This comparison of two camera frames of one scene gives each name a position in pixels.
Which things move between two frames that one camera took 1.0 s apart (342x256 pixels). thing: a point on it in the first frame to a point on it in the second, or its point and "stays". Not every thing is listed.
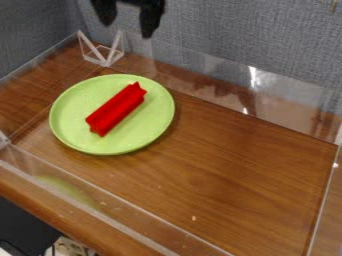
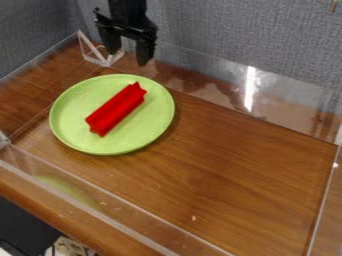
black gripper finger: [105, 10] to [112, 40]
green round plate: [133, 132] stays
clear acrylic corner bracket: [100, 54] stays
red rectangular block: [115, 109] stays
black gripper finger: [149, 15] to [144, 50]
